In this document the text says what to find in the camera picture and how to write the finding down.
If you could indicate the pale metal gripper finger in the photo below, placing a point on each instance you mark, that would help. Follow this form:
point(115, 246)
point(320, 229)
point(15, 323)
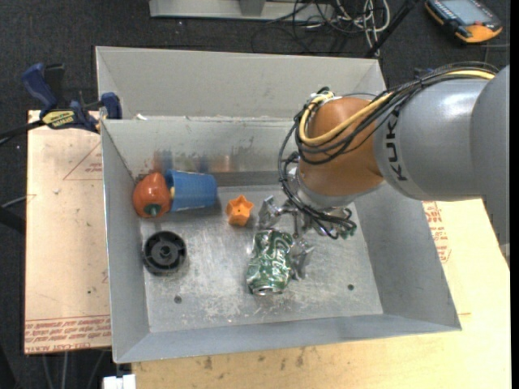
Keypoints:
point(268, 211)
point(301, 257)

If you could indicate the orange star-shaped toy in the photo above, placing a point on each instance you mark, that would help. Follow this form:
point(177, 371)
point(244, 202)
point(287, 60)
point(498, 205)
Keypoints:
point(239, 210)

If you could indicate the crushed green drink can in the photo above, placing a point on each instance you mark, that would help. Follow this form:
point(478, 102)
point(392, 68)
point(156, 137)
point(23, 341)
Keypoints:
point(268, 263)

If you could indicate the blue plastic cup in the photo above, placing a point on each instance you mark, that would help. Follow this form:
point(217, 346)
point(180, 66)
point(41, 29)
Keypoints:
point(194, 191)

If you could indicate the grey metal bin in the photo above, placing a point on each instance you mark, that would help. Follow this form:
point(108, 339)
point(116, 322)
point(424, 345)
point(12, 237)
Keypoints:
point(227, 298)

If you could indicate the black round ribbed disc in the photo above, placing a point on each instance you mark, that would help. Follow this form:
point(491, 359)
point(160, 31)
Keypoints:
point(164, 253)

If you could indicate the orange toy pepper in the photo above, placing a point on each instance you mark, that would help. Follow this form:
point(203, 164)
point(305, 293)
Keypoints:
point(149, 195)

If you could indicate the brown cardboard board, red print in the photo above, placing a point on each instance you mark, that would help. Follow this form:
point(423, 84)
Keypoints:
point(65, 237)

